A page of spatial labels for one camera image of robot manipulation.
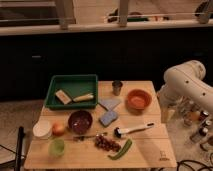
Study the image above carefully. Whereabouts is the white black dish brush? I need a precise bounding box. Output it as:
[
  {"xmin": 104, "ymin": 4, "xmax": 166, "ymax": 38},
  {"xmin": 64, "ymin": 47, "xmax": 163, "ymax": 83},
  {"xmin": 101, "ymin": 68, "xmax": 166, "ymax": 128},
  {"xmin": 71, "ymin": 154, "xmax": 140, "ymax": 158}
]
[{"xmin": 114, "ymin": 123, "xmax": 154, "ymax": 138}]

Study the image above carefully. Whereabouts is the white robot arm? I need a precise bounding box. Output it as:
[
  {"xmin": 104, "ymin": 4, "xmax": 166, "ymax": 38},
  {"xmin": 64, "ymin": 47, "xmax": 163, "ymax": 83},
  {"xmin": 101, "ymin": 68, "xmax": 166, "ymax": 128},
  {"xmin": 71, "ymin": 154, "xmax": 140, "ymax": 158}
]
[{"xmin": 157, "ymin": 60, "xmax": 213, "ymax": 123}]

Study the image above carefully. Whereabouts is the orange bowl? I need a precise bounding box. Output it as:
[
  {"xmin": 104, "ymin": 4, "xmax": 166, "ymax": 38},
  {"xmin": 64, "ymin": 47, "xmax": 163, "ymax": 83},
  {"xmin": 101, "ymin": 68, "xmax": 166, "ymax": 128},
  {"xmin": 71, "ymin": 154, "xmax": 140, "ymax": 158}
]
[{"xmin": 126, "ymin": 89, "xmax": 152, "ymax": 110}]

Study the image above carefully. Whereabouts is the purple bowl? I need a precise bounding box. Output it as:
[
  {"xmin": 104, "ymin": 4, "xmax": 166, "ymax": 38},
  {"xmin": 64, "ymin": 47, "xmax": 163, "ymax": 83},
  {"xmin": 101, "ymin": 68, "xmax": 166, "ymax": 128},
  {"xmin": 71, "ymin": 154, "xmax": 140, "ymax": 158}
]
[{"xmin": 68, "ymin": 110, "xmax": 93, "ymax": 135}]

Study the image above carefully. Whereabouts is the white bowl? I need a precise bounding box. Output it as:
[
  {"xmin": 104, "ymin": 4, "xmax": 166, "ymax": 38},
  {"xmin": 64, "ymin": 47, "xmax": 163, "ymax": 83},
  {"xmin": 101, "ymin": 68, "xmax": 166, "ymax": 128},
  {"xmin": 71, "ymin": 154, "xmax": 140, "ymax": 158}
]
[{"xmin": 33, "ymin": 120, "xmax": 52, "ymax": 139}]

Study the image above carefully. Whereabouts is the metal cup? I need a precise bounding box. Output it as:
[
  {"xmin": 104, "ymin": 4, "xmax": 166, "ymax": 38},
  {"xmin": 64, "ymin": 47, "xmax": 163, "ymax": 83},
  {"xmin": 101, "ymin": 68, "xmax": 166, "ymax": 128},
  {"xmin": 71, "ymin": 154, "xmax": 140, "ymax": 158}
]
[{"xmin": 112, "ymin": 80, "xmax": 123, "ymax": 96}]

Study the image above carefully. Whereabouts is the grey blue cloth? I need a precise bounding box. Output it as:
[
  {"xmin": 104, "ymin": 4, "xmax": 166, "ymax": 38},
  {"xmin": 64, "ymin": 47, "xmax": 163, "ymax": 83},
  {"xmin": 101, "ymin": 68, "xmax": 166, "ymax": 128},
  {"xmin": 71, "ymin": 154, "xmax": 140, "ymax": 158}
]
[{"xmin": 98, "ymin": 98, "xmax": 121, "ymax": 111}]

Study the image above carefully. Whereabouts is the blue sponge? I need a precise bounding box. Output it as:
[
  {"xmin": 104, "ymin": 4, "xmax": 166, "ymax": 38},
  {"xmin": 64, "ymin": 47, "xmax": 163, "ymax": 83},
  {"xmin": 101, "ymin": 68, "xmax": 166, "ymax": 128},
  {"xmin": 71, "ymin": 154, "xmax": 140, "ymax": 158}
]
[{"xmin": 99, "ymin": 110, "xmax": 118, "ymax": 127}]

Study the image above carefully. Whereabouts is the green plastic tray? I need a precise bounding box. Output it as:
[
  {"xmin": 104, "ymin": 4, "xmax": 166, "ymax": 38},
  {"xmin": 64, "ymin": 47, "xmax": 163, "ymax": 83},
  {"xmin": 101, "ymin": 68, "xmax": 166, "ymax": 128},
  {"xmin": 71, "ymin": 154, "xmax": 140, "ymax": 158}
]
[{"xmin": 45, "ymin": 74, "xmax": 98, "ymax": 110}]

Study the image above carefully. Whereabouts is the wooden folding table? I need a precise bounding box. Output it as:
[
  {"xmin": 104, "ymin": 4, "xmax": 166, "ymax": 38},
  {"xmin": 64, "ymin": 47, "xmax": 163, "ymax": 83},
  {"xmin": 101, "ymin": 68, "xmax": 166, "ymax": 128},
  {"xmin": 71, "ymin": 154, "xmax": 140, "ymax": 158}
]
[{"xmin": 23, "ymin": 80, "xmax": 178, "ymax": 170}]

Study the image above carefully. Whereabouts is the bunch of red grapes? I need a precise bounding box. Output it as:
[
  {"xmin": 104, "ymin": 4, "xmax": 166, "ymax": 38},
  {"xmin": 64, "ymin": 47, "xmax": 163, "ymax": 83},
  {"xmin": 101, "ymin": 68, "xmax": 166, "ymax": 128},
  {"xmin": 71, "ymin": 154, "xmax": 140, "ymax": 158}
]
[{"xmin": 95, "ymin": 135, "xmax": 121, "ymax": 152}]

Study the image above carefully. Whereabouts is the metal spoon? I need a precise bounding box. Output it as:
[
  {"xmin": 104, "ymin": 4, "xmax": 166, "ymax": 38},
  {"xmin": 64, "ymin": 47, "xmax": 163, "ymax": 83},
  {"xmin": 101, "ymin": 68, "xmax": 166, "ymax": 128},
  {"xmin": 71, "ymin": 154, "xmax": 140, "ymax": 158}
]
[{"xmin": 73, "ymin": 132, "xmax": 108, "ymax": 141}]

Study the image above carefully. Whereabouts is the green okra pod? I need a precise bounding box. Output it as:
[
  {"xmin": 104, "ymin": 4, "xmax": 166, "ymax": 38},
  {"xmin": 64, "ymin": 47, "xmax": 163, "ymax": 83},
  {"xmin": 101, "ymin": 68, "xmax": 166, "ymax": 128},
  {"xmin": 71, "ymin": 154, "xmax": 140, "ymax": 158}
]
[{"xmin": 107, "ymin": 139, "xmax": 132, "ymax": 160}]

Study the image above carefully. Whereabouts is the orange fruit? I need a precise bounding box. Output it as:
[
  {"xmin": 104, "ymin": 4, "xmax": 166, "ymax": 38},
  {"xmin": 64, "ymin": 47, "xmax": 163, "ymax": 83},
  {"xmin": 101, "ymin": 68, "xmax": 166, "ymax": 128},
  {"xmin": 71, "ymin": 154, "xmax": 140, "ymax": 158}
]
[{"xmin": 52, "ymin": 122, "xmax": 65, "ymax": 136}]

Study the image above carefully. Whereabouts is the green cup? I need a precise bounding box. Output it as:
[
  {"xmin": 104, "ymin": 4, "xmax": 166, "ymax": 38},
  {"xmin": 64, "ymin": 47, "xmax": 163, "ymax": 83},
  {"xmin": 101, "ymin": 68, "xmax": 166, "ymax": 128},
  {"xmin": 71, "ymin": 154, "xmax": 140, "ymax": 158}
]
[{"xmin": 49, "ymin": 139, "xmax": 65, "ymax": 157}]

